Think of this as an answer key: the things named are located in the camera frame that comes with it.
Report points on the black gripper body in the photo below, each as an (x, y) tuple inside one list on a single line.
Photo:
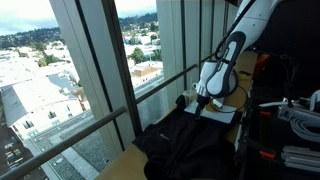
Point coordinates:
[(203, 101)]

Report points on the black fleece jacket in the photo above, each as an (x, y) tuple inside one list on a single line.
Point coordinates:
[(186, 146)]

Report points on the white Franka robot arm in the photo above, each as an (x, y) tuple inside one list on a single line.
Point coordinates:
[(253, 20)]

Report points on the clear plastic cup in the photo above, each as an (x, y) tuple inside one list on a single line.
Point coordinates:
[(189, 97)]

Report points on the white paper sheet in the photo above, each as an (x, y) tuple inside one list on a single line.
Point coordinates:
[(216, 115)]

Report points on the orange chair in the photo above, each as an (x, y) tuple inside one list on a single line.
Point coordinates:
[(262, 63)]

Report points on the aluminium extrusion bar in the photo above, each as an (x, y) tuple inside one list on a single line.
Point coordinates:
[(301, 113), (300, 158)]

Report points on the grey metal handrail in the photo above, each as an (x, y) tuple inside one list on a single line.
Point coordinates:
[(83, 131)]

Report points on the black camera stand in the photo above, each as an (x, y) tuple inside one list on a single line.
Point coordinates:
[(289, 96)]

